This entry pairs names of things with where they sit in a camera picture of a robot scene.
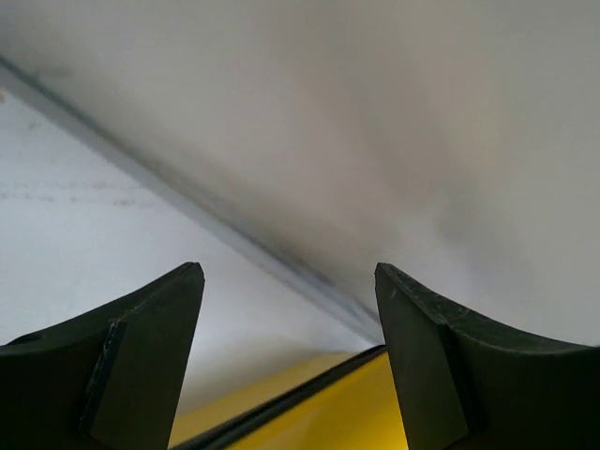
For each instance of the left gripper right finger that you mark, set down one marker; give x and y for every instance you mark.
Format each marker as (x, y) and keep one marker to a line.
(465, 381)

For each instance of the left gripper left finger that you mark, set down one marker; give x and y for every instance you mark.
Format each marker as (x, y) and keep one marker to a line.
(110, 378)

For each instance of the yellow hard-shell suitcase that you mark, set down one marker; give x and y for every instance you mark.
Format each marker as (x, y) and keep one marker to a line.
(331, 401)

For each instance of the aluminium frame rail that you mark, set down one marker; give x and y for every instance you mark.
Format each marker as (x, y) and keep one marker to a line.
(199, 204)

